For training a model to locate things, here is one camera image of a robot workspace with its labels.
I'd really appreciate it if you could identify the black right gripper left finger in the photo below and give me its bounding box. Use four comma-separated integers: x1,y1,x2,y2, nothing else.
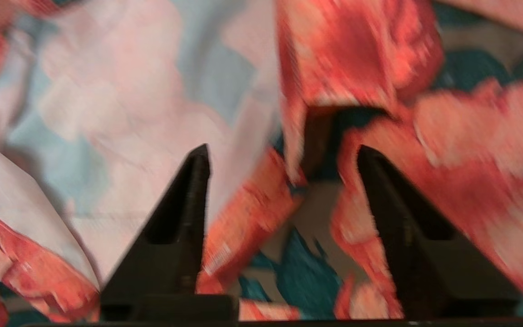
100,144,239,321

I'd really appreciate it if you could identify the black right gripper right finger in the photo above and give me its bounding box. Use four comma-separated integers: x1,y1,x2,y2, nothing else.
357,145,523,318

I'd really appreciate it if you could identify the orange floral short-sleeve shirt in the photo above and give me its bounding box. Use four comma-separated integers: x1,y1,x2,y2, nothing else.
0,0,523,321

